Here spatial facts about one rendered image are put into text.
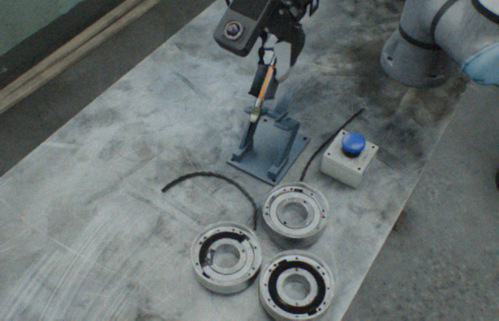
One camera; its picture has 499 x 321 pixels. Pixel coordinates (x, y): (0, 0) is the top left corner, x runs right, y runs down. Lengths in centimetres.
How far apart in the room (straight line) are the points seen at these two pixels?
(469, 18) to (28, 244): 79
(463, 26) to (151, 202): 59
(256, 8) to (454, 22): 43
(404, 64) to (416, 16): 10
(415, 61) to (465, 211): 100
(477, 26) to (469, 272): 108
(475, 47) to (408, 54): 19
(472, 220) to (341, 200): 113
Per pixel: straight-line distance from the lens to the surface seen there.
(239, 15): 61
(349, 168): 84
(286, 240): 76
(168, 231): 81
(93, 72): 233
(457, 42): 93
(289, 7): 64
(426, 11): 98
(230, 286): 72
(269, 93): 74
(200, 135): 92
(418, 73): 106
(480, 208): 198
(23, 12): 238
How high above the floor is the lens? 149
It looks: 51 degrees down
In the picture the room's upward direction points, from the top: 1 degrees clockwise
